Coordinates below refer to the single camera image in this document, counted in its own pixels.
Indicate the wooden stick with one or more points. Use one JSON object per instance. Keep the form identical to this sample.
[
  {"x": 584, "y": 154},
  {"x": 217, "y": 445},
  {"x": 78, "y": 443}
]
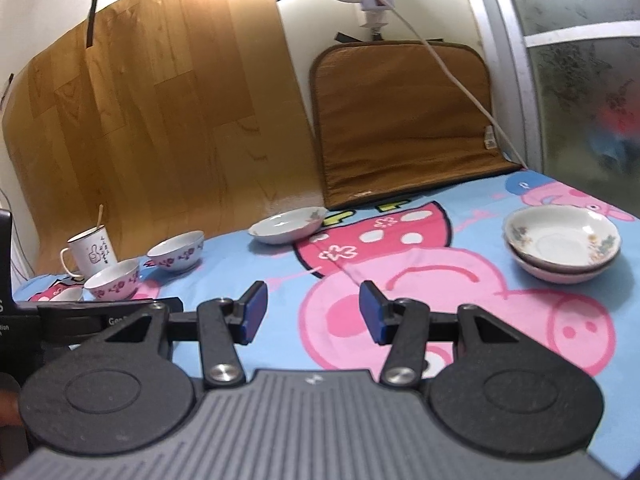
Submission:
[{"x": 99, "y": 217}]

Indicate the white enamel mug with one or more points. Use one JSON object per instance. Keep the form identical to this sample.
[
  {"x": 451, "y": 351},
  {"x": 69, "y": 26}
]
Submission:
[{"x": 92, "y": 255}]

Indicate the cartoon pig printed blanket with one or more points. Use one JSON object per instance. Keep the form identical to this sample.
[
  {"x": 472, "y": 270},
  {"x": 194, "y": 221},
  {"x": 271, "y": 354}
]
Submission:
[{"x": 280, "y": 266}]

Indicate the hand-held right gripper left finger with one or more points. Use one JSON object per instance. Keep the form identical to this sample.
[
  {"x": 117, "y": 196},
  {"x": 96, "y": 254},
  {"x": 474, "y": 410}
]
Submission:
[{"x": 253, "y": 312}]

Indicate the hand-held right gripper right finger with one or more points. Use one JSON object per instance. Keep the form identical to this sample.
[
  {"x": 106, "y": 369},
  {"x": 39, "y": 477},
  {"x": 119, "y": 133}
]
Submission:
[{"x": 372, "y": 316}]

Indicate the frosted glass panel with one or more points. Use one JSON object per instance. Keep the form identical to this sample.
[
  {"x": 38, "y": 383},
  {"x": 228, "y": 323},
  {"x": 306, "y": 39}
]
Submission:
[{"x": 580, "y": 110}]

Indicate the wood pattern sheet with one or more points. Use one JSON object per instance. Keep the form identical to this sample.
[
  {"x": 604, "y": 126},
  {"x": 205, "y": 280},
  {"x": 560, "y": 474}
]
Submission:
[{"x": 150, "y": 110}]

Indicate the aluminium door frame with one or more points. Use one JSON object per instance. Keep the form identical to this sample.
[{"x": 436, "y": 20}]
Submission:
[{"x": 505, "y": 60}]

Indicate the black tape strip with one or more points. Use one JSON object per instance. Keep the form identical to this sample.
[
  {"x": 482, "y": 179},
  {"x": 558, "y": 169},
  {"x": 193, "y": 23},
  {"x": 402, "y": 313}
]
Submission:
[
  {"x": 91, "y": 22},
  {"x": 350, "y": 38}
]

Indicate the brown seat cushion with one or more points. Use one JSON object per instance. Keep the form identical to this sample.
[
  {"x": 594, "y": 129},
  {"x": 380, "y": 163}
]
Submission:
[{"x": 400, "y": 125}]

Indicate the white floral plate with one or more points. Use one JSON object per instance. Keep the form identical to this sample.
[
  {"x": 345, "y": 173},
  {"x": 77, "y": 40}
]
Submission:
[
  {"x": 555, "y": 275},
  {"x": 560, "y": 235},
  {"x": 286, "y": 226}
]

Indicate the white floral bowl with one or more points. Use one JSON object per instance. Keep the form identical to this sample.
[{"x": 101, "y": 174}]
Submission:
[
  {"x": 67, "y": 295},
  {"x": 112, "y": 281},
  {"x": 176, "y": 252}
]

